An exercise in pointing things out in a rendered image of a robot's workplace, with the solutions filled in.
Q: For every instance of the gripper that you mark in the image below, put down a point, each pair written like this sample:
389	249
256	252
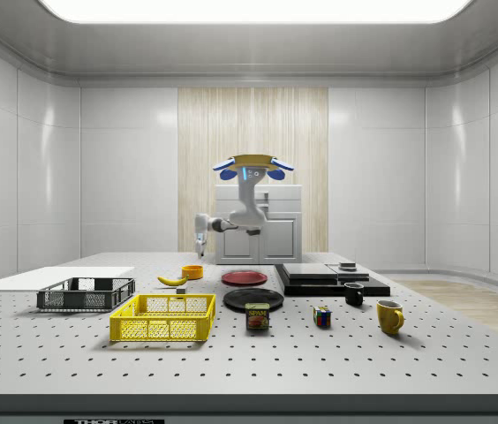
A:
199	245

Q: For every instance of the yellow bowl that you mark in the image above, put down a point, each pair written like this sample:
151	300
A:
192	274

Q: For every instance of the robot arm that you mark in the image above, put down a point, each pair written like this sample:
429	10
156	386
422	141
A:
247	194

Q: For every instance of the banana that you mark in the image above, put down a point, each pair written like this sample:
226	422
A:
171	281

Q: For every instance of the grey cube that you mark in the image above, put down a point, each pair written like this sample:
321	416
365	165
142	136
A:
181	291

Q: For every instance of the red plate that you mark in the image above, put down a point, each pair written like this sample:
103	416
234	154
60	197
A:
244	278

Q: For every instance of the black plate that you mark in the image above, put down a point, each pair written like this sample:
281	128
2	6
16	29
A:
249	296

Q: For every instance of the white cabinet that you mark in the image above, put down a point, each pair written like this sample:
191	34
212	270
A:
284	234

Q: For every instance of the yellow basket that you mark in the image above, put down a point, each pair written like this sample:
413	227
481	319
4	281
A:
160	329

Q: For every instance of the flat-sided can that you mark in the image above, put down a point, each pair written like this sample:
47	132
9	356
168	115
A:
257	317

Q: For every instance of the black stove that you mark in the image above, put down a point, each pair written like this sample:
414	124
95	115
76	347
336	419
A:
319	282

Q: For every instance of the puzzle cube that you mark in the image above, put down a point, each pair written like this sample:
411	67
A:
322	316

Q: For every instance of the dark grey basket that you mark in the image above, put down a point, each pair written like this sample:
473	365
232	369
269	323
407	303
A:
55	299

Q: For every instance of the black mug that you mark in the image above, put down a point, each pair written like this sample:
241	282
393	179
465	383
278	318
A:
353	295

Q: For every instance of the white board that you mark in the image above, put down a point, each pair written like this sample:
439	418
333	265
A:
32	277

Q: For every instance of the yellow mug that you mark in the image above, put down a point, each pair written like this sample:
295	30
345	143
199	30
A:
388	318

